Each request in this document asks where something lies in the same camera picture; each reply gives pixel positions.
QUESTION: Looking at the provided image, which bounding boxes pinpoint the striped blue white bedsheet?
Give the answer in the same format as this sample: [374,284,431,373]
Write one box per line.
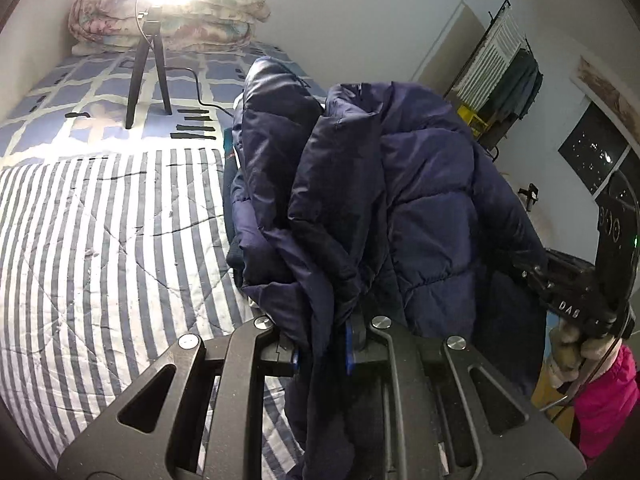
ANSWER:
[0,146,306,470]

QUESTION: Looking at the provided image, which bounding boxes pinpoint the clothes drying rack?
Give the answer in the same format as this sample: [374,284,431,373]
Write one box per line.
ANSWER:
[444,0,536,151]

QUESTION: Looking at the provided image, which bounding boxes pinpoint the dark teal garment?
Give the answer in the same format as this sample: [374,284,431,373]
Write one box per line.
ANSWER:
[224,128,235,164]

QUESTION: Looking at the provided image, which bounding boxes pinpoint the navy blue puffer jacket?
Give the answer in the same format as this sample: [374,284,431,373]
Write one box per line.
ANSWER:
[228,58,546,479]

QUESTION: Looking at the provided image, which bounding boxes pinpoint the black power cable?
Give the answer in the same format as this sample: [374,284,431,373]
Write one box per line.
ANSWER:
[164,65,234,117]

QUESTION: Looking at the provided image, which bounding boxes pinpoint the pink right sleeve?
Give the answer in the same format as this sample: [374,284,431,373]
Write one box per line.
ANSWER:
[574,344,639,465]

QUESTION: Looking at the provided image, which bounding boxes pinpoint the yellow box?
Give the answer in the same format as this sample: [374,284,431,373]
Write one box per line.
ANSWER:
[457,104,487,140]

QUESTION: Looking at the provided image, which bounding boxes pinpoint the blue checkered blanket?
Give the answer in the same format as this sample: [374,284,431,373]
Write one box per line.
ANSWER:
[1,42,326,166]

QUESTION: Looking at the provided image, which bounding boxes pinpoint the folded floral quilt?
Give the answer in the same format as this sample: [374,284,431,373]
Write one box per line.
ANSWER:
[67,0,271,56]

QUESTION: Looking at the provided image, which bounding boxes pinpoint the dark hanging clothes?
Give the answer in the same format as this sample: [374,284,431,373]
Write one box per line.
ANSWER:
[480,49,544,134]

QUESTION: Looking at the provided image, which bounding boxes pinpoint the dark window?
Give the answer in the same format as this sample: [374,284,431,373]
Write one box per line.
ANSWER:
[559,103,639,200]

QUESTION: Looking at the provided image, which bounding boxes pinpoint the right gloved hand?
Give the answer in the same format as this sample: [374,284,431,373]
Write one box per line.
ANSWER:
[546,318,622,390]

